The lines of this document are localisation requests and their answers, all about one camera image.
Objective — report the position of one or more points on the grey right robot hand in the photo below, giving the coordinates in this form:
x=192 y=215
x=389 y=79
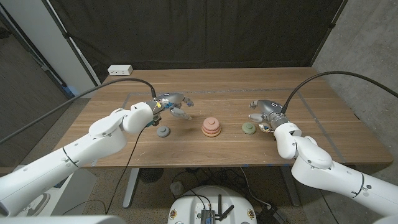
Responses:
x=270 y=107

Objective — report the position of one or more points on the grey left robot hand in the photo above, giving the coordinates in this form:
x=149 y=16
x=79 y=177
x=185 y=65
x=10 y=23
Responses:
x=171 y=99

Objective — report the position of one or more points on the green hanoi disc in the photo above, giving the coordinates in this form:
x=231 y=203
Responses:
x=248 y=128

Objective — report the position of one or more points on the dusty pink hanoi disc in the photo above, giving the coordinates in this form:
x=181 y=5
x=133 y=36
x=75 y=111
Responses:
x=211 y=123

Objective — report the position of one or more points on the coral red hanoi disc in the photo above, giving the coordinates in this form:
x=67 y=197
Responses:
x=211 y=132

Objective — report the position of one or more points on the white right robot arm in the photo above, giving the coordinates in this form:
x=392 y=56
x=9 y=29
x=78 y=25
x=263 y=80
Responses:
x=311 y=158

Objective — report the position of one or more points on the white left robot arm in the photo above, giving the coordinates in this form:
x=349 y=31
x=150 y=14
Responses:
x=77 y=155

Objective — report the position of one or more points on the grey hanoi disc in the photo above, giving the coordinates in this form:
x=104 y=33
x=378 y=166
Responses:
x=163 y=131

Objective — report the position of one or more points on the large orange hanoi disc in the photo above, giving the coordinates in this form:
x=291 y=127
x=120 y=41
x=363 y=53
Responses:
x=211 y=136

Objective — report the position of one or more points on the white power outlet box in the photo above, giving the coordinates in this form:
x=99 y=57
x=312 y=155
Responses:
x=120 y=70

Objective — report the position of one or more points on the black backdrop curtain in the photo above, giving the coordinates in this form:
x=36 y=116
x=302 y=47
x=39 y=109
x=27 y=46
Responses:
x=199 y=31

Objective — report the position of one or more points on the black floor fan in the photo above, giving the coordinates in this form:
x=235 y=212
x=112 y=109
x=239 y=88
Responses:
x=150 y=175

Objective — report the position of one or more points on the dark table leg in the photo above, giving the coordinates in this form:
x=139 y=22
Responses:
x=292 y=193

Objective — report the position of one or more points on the grey floor cylinder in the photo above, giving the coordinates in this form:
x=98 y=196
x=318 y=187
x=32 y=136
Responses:
x=177 y=188

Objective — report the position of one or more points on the light grey table leg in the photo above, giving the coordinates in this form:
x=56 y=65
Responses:
x=130 y=186

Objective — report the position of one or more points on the black backdrop stand pole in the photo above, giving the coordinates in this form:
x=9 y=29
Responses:
x=333 y=25
x=67 y=35

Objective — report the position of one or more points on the white robot torso base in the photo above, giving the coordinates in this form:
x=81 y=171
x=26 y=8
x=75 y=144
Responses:
x=189 y=202

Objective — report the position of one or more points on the black floor power strip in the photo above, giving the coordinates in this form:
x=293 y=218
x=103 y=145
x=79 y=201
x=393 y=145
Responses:
x=270 y=216

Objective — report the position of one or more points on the black antenna radio module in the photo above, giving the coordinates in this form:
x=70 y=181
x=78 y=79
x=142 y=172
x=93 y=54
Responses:
x=207 y=216

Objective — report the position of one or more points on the white pedal board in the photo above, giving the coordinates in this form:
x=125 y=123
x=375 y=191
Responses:
x=81 y=189

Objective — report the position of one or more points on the white grey sneaker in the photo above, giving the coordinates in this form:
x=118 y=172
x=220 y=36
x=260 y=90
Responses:
x=32 y=203

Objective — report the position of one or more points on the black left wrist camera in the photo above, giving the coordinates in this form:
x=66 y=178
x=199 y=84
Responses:
x=155 y=119

